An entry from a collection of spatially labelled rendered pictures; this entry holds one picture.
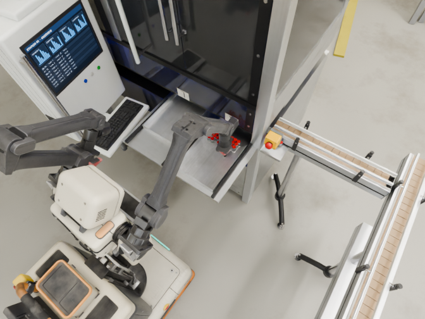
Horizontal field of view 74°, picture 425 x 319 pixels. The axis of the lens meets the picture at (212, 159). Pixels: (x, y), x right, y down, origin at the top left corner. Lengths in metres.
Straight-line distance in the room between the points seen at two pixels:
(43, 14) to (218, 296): 1.99
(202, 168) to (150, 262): 0.82
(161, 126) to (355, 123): 2.02
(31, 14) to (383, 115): 2.97
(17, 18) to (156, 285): 1.62
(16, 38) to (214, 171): 1.09
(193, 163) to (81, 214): 0.72
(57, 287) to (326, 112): 2.66
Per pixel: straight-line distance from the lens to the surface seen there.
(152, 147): 1.69
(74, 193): 1.09
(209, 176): 1.54
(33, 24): 1.58
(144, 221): 1.09
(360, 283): 1.46
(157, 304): 2.03
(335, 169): 1.67
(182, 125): 0.93
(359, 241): 1.94
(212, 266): 2.29
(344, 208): 2.62
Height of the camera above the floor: 2.26
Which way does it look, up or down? 60 degrees down
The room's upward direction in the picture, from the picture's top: 4 degrees counter-clockwise
